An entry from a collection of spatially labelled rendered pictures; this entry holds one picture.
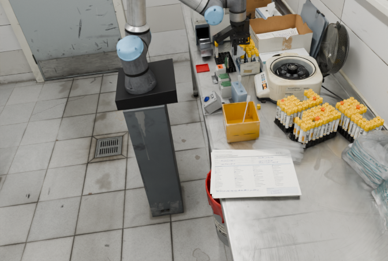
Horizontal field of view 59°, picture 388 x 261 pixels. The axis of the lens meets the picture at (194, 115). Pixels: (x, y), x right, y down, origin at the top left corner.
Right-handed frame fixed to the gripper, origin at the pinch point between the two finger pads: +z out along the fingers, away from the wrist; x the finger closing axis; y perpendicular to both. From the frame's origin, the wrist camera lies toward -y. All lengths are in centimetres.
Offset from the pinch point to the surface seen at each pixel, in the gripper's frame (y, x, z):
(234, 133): -9.0, -45.4, 6.3
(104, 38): -91, 165, 60
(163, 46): -36, 170, 80
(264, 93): 9.6, -21.6, 6.8
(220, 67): -6.5, -1.1, 3.5
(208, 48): -8.9, 25.6, 7.2
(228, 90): -5.6, -15.4, 7.1
